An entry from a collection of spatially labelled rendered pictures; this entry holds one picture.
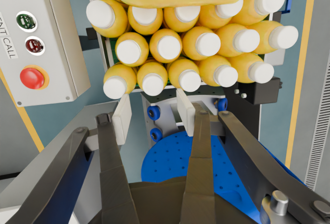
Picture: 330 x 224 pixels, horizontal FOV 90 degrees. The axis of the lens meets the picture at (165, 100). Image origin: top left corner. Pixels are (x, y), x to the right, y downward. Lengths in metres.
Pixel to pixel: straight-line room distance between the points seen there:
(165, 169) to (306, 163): 2.32
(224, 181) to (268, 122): 1.64
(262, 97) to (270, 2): 0.24
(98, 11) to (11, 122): 1.75
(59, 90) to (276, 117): 1.90
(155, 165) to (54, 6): 0.36
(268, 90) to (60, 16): 0.49
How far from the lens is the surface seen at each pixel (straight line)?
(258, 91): 0.50
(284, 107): 2.01
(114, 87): 0.32
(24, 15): 0.34
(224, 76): 0.33
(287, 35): 0.38
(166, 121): 0.53
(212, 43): 0.32
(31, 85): 0.35
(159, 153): 0.44
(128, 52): 0.30
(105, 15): 0.31
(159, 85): 0.31
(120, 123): 0.16
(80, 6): 1.50
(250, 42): 0.35
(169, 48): 0.30
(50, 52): 0.34
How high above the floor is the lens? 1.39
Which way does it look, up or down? 69 degrees down
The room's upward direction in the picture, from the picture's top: 166 degrees clockwise
